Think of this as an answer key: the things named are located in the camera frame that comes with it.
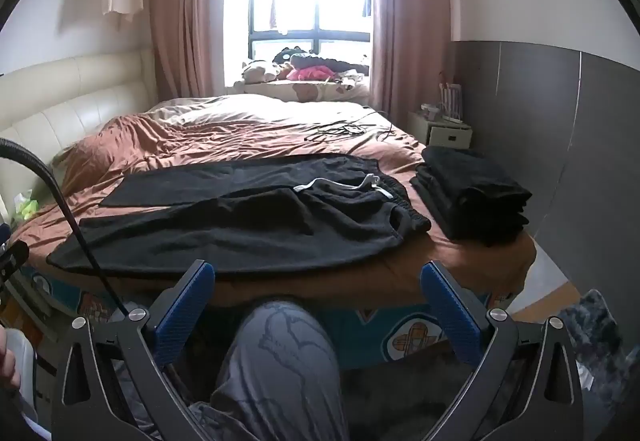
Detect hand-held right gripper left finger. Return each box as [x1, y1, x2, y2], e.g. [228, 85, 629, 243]
[50, 260, 216, 441]

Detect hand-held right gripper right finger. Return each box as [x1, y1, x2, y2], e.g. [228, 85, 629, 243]
[420, 261, 586, 441]

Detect black pants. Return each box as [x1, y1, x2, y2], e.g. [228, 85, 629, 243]
[46, 153, 432, 279]

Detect person's left hand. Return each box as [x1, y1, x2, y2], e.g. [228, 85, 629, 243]
[0, 327, 21, 392]

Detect green packet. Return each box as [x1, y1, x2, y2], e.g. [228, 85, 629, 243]
[14, 190, 40, 222]

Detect cartoon printed bed sheet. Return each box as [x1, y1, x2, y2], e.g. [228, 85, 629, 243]
[20, 266, 521, 362]

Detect person's grey trouser leg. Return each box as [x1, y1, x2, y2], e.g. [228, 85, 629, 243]
[190, 301, 351, 441]

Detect stack of folded black clothes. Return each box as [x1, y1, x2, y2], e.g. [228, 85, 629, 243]
[410, 146, 533, 248]

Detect grey fluffy rug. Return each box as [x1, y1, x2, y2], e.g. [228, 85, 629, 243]
[557, 290, 640, 402]

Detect white nightstand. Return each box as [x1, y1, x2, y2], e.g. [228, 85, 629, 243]
[406, 110, 473, 149]

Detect grey wardrobe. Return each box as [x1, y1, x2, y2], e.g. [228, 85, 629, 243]
[447, 40, 640, 317]

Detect white rack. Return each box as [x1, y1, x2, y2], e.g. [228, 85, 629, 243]
[437, 73, 463, 122]

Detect cream duvet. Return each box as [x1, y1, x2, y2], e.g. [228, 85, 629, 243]
[147, 94, 391, 129]

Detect patterned window seat cushion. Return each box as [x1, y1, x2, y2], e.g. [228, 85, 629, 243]
[225, 81, 371, 102]

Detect white plush toy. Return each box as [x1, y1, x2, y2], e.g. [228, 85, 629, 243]
[235, 60, 281, 84]

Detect pink cloth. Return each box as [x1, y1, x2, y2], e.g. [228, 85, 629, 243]
[287, 66, 336, 82]

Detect black plush toy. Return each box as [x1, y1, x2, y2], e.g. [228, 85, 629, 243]
[272, 46, 371, 72]

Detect pink curtain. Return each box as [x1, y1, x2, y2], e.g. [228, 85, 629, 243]
[145, 0, 231, 102]
[370, 0, 458, 122]

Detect black framed window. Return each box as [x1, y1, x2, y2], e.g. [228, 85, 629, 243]
[248, 0, 373, 62]

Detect thick black gripper cable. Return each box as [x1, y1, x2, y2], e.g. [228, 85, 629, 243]
[0, 138, 131, 317]

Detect thin black cable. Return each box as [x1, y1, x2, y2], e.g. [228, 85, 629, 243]
[305, 108, 396, 144]

